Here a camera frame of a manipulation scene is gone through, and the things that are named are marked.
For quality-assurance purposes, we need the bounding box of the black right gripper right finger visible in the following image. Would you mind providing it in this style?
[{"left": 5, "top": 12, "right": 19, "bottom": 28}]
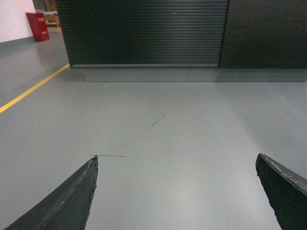
[{"left": 255, "top": 153, "right": 307, "bottom": 230}]

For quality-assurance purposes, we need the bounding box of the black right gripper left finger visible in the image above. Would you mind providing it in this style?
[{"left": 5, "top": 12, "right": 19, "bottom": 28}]
[{"left": 6, "top": 155, "right": 98, "bottom": 230}]

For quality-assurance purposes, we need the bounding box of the black slatted checkout counter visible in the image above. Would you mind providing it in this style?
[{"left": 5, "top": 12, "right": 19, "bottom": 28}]
[{"left": 56, "top": 0, "right": 307, "bottom": 82}]

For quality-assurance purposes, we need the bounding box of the red fire extinguisher box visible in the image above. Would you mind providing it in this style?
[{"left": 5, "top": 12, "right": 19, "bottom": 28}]
[{"left": 26, "top": 12, "right": 50, "bottom": 42}]

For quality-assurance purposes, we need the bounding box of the wooden pallet shelf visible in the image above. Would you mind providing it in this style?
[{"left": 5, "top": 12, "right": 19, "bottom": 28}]
[{"left": 35, "top": 10, "right": 60, "bottom": 27}]

